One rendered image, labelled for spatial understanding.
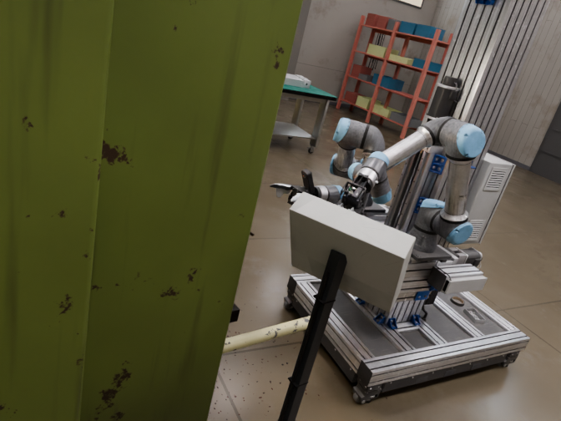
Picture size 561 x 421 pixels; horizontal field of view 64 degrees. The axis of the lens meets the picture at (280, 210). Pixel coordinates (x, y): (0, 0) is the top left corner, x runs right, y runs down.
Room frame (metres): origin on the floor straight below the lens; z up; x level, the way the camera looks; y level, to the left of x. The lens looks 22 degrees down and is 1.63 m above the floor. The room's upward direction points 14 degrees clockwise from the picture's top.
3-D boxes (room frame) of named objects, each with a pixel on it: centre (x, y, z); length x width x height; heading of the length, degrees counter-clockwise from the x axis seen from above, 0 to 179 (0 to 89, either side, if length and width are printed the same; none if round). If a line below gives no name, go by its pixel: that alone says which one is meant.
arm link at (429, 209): (1.99, -0.68, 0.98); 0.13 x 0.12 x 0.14; 30
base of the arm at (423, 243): (2.00, -0.68, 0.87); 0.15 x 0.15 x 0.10
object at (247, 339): (1.32, -0.06, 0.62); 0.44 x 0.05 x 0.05; 131
